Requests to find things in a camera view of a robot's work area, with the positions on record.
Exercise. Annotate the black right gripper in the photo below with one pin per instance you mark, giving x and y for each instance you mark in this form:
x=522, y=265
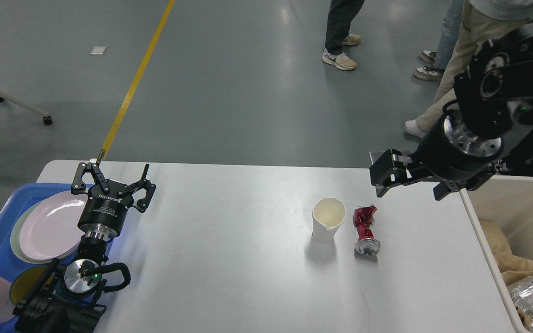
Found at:
x=450, y=152

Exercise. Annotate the green plate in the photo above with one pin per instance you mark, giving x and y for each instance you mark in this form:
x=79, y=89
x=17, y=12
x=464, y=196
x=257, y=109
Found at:
x=15, y=236

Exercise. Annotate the metal floor plate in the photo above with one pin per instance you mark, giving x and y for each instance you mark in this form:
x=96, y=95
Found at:
x=375, y=155

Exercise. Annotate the pink plate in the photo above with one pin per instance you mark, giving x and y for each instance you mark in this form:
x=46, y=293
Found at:
x=49, y=226

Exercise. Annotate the person in khaki trousers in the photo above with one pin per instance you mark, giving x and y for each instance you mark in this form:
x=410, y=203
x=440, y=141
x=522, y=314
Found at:
x=481, y=20

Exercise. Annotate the beige plastic bin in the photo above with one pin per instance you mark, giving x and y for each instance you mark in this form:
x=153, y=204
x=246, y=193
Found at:
x=507, y=200

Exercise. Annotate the crushed red can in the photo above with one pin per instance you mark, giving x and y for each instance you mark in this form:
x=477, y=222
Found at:
x=367, y=245

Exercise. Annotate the teal mug yellow inside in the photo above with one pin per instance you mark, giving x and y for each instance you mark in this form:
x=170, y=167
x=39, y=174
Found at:
x=24, y=282

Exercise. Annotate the person in light jeans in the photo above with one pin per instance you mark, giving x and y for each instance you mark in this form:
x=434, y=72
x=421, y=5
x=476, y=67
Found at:
x=438, y=60

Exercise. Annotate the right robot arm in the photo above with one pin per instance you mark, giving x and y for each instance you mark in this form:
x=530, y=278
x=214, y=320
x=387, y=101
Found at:
x=496, y=88

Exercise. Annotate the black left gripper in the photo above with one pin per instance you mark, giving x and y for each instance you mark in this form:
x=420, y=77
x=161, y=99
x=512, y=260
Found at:
x=105, y=213

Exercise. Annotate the person in dark jeans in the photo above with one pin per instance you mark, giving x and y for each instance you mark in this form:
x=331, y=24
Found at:
x=340, y=15

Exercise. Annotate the white paper cup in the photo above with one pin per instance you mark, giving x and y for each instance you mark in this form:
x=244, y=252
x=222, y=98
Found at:
x=328, y=215

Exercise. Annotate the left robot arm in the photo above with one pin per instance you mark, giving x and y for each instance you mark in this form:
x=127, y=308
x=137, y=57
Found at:
x=64, y=298

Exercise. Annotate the brown paper bag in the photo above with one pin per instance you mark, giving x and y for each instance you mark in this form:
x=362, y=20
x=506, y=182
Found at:
x=505, y=267

